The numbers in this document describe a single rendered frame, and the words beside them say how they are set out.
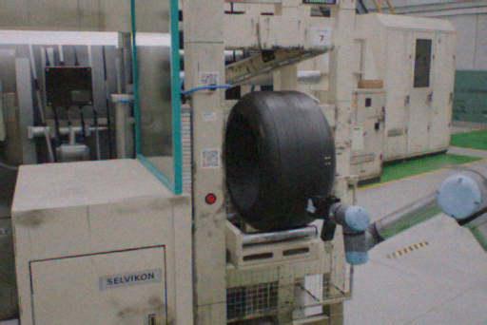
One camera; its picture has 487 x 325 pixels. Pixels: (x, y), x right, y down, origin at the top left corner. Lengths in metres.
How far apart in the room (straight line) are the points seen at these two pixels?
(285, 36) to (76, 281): 1.50
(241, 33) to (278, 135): 0.57
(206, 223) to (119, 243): 0.85
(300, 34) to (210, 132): 0.68
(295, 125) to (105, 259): 0.97
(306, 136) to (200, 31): 0.55
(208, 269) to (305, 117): 0.71
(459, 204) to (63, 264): 1.05
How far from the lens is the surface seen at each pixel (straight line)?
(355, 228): 1.74
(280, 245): 2.13
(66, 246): 1.27
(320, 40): 2.48
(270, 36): 2.37
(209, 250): 2.13
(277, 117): 1.97
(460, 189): 1.59
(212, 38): 2.00
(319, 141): 2.00
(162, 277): 1.33
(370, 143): 7.05
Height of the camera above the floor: 1.58
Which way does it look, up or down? 11 degrees down
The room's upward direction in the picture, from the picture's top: straight up
